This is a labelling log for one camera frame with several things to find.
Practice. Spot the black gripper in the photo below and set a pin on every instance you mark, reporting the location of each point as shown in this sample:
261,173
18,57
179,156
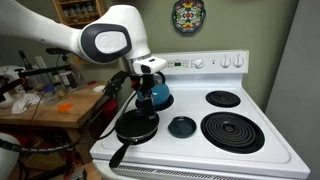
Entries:
143,85

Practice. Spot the white oven temperature knob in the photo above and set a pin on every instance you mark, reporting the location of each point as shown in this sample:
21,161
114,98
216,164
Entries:
199,63

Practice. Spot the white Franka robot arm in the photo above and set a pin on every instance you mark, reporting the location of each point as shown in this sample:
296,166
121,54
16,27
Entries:
50,30

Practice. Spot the white electric stove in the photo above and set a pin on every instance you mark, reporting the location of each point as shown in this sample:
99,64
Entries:
190,150

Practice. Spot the white burner knob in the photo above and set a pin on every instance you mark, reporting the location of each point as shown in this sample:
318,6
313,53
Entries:
226,62
238,61

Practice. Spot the teal kettle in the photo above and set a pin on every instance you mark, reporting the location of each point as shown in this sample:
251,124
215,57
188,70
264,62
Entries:
161,91

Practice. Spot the black frying pan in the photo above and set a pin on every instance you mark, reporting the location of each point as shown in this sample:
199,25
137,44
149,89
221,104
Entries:
133,126

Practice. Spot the red fire extinguisher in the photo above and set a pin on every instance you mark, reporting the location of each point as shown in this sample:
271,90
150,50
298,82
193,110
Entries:
109,110

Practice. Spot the oven control keypad with display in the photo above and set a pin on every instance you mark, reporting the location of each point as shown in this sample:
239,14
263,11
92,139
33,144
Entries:
178,64

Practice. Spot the small white dish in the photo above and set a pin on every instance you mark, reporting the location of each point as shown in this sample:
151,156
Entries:
99,88

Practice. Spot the small black coil burner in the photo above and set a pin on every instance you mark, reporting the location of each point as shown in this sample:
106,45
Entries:
222,99

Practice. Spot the orange small object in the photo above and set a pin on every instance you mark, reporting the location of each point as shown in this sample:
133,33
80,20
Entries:
65,108

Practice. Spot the large black coil burner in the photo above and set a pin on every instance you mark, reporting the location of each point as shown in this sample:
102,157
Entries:
232,132

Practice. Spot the glass jar with label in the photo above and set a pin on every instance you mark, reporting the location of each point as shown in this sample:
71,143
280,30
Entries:
69,80

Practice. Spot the blue lidded container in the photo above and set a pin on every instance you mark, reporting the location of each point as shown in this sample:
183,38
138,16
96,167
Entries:
50,91

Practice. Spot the wooden table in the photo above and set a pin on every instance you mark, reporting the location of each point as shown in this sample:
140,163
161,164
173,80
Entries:
46,115

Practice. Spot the black tripod stand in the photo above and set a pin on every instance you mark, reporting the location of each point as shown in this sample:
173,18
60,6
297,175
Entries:
40,70

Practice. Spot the wooden spice rack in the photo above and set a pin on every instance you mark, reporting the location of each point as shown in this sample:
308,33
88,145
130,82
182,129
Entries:
78,11

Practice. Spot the white cloth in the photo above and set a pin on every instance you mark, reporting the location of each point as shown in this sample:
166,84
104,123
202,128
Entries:
23,101

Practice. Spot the white plastic bag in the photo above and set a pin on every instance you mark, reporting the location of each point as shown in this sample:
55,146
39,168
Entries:
7,83

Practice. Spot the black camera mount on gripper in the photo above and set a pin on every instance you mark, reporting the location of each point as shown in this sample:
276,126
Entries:
116,83

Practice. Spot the colourful decorative wall plate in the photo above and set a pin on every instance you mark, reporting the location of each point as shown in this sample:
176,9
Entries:
188,15

